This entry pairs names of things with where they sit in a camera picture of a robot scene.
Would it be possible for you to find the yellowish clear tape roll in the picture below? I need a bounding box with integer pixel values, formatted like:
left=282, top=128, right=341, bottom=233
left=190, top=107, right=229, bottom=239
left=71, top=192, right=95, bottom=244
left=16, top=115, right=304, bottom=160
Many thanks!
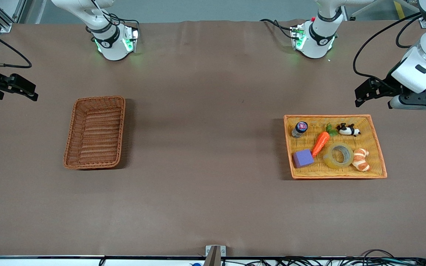
left=323, top=142, right=355, bottom=170

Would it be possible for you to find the yellow wicker basket orange rim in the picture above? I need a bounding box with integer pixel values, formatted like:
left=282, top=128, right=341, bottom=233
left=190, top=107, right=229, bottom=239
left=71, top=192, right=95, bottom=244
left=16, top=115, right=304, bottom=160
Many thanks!
left=283, top=114, right=388, bottom=180

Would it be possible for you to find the brown wicker basket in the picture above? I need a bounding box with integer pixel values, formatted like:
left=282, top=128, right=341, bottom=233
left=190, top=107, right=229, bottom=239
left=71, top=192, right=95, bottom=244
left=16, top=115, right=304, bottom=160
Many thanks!
left=63, top=96, right=126, bottom=170

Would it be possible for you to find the black and white toy panda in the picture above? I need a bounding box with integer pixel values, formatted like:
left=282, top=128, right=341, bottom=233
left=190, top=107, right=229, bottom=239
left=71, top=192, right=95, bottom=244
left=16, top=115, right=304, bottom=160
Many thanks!
left=337, top=123, right=361, bottom=137

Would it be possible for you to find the toy croissant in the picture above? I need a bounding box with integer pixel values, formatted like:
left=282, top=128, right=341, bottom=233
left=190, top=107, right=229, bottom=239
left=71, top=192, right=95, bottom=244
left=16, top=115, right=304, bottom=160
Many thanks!
left=352, top=148, right=372, bottom=172

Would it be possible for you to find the orange toy carrot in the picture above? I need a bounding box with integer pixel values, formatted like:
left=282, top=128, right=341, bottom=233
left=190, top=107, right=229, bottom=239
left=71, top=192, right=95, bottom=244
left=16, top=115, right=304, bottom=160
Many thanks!
left=311, top=123, right=339, bottom=158

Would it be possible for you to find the small jar with printed lid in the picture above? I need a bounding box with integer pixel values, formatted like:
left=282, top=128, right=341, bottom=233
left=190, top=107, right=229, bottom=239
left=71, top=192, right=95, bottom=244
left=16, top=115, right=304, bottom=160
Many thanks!
left=291, top=121, right=308, bottom=139

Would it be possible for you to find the purple foam cube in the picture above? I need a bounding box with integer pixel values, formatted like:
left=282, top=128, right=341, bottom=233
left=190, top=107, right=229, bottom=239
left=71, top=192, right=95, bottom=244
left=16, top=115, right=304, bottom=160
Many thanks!
left=293, top=149, right=314, bottom=169

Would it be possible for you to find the brown table cover sheet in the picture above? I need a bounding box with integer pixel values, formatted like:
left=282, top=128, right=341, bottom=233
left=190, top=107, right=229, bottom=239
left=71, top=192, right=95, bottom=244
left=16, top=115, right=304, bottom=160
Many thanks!
left=0, top=20, right=426, bottom=258

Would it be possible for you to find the aluminium frame profile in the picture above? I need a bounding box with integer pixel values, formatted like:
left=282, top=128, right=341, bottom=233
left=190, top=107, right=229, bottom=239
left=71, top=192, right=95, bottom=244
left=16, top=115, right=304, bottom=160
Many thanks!
left=0, top=0, right=27, bottom=33

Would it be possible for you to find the black left arm base cable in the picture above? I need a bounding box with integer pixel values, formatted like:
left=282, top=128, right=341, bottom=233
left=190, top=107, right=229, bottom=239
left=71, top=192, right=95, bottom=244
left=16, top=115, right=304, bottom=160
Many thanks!
left=260, top=18, right=298, bottom=40

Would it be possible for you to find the black arm base cable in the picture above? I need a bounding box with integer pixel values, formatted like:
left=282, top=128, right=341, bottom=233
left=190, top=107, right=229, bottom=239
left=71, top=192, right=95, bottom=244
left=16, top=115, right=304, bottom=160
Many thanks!
left=260, top=18, right=298, bottom=40
left=90, top=0, right=141, bottom=37

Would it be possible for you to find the black right arm base cable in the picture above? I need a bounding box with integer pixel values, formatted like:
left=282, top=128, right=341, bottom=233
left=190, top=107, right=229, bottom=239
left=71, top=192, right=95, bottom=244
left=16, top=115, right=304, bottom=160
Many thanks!
left=90, top=0, right=141, bottom=37

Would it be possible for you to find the black cable bundle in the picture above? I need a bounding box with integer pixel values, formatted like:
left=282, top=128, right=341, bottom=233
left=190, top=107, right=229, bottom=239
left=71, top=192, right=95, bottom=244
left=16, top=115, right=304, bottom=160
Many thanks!
left=222, top=249, right=426, bottom=266

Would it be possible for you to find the silver table edge bracket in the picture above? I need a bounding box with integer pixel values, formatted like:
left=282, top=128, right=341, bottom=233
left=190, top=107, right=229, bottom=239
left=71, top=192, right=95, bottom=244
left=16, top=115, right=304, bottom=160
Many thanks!
left=205, top=245, right=227, bottom=266

